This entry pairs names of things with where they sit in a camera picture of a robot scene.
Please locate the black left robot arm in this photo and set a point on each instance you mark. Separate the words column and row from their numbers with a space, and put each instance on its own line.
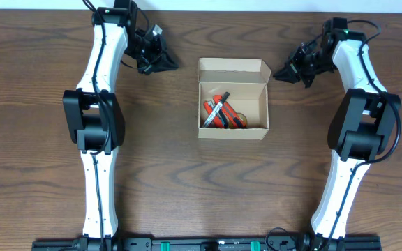
column 94, row 117

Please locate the orange utility knife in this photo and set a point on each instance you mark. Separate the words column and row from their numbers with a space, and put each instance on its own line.
column 227, row 112

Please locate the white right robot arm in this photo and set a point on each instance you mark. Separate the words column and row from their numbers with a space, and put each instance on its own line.
column 365, row 130

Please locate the orange stapler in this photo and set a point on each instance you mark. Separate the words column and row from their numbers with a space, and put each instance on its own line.
column 218, row 121

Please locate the black whiteboard marker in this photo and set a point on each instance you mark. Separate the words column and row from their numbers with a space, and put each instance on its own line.
column 215, row 110

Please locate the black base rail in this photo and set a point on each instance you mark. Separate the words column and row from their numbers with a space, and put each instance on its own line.
column 208, row 244

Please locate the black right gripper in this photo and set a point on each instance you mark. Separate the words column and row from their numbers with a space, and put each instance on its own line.
column 287, row 73

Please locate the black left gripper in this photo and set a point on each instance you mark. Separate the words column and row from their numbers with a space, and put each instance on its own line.
column 165, row 63

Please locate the clear tape roll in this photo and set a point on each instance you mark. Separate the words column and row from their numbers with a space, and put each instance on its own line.
column 241, row 121

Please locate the cardboard box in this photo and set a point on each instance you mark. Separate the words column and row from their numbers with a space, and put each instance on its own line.
column 246, row 80

